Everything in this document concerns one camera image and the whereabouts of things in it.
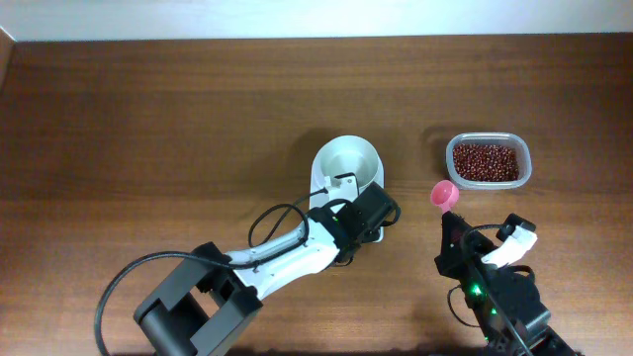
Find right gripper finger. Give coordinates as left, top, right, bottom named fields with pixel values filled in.
left=496, top=214, right=536, bottom=242
left=441, top=212, right=468, bottom=247

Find pink measuring scoop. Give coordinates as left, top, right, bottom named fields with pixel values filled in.
left=430, top=180, right=460, bottom=214

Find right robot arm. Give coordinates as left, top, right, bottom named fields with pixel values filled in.
left=435, top=212, right=579, bottom=356

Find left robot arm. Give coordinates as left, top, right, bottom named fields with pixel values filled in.
left=134, top=183, right=401, bottom=356

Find white digital kitchen scale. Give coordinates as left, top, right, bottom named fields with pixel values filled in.
left=308, top=147, right=386, bottom=243

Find white round bowl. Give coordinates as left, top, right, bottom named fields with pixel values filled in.
left=311, top=135, right=385, bottom=191

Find red adzuki beans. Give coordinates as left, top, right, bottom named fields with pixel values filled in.
left=452, top=143, right=519, bottom=182

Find clear plastic bean container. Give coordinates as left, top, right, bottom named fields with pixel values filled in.
left=446, top=133, right=532, bottom=190

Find left black cable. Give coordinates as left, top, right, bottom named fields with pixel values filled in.
left=93, top=186, right=330, bottom=356

